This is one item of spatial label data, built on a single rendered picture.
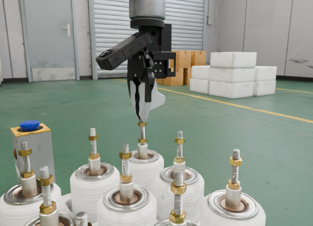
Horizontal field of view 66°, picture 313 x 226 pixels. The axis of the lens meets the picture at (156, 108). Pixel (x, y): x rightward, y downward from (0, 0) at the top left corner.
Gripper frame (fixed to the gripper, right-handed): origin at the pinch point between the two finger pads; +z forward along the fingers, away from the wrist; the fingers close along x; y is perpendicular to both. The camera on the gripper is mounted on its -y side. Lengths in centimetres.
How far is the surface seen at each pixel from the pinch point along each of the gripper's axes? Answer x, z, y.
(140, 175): -4.0, 11.8, -2.1
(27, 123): 14.4, 1.8, -20.5
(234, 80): 139, 13, 209
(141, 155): -0.9, 8.8, 0.0
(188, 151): 43, 35, 54
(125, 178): -13.7, 5.8, -10.4
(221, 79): 157, 14, 207
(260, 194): -1, 35, 48
